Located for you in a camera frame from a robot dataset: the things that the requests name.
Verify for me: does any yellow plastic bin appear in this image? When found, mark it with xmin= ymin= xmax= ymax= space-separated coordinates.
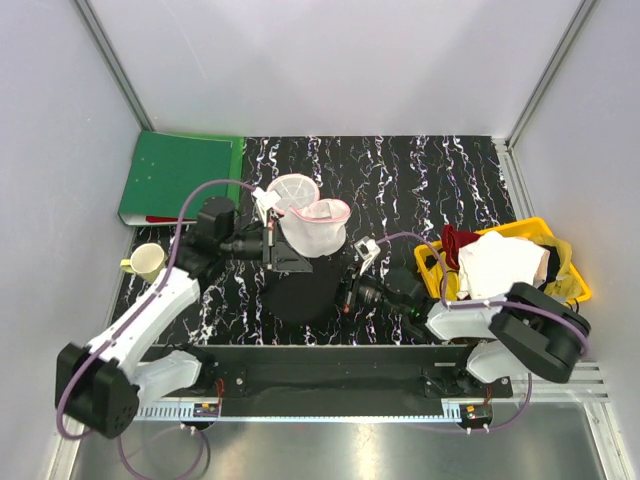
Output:
xmin=414 ymin=217 xmax=592 ymax=304

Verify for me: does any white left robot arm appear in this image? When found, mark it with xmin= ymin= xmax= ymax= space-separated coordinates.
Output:
xmin=55 ymin=189 xmax=312 ymax=439

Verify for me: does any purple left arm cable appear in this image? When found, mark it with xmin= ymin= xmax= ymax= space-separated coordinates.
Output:
xmin=53 ymin=179 xmax=261 ymax=479

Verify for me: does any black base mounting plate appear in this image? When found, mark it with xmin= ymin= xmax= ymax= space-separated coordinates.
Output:
xmin=158 ymin=344 xmax=516 ymax=419

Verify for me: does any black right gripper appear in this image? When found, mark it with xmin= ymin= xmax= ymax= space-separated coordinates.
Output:
xmin=316 ymin=261 xmax=408 ymax=318

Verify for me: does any white garment in bin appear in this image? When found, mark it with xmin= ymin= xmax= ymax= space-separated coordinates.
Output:
xmin=457 ymin=231 xmax=550 ymax=300

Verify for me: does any white pink mesh laundry bag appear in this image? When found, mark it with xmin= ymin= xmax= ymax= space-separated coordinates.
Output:
xmin=267 ymin=174 xmax=351 ymax=258

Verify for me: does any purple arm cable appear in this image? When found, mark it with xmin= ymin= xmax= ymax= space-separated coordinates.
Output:
xmin=53 ymin=179 xmax=261 ymax=479
xmin=374 ymin=231 xmax=591 ymax=436

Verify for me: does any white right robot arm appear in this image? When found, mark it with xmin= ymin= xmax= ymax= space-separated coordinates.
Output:
xmin=335 ymin=267 xmax=591 ymax=397

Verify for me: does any green ring binder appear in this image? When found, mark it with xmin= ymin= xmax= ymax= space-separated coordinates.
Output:
xmin=118 ymin=131 xmax=245 ymax=227

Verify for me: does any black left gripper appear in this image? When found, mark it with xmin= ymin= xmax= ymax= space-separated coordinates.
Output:
xmin=220 ymin=219 xmax=313 ymax=272

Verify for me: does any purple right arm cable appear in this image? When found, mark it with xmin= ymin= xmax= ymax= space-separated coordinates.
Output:
xmin=374 ymin=231 xmax=591 ymax=436

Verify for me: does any black bra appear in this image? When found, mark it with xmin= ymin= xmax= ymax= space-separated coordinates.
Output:
xmin=260 ymin=256 xmax=343 ymax=326

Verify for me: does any cream yellow mug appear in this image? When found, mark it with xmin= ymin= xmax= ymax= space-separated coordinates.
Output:
xmin=120 ymin=243 xmax=168 ymax=284

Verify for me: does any red folder under binder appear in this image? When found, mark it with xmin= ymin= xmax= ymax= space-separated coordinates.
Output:
xmin=144 ymin=216 xmax=178 ymax=225

